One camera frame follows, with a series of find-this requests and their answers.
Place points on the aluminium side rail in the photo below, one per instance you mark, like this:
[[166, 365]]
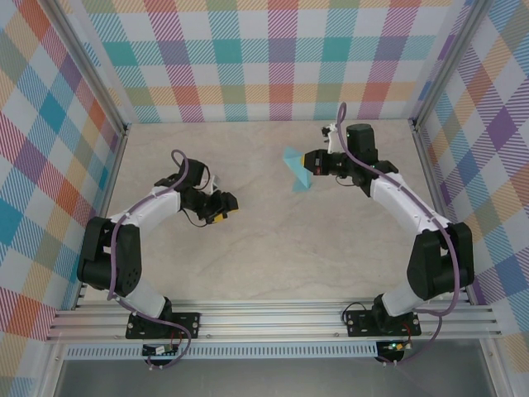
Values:
[[429, 165], [105, 207]]

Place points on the light blue cloth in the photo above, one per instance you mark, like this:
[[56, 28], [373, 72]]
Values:
[[299, 173]]

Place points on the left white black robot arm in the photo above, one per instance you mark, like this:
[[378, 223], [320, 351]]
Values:
[[95, 256]]

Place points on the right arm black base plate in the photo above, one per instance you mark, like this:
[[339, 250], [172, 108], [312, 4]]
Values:
[[359, 324]]

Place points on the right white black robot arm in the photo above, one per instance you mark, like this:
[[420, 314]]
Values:
[[425, 264]]

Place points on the aluminium frame post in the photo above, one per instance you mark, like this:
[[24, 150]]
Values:
[[446, 62], [84, 62]]

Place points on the grey metal sheet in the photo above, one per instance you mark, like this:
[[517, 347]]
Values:
[[268, 378]]

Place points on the aluminium mounting rail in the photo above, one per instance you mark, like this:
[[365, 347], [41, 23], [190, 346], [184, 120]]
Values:
[[268, 320]]

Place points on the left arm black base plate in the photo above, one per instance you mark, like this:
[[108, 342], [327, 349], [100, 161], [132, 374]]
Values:
[[188, 324]]

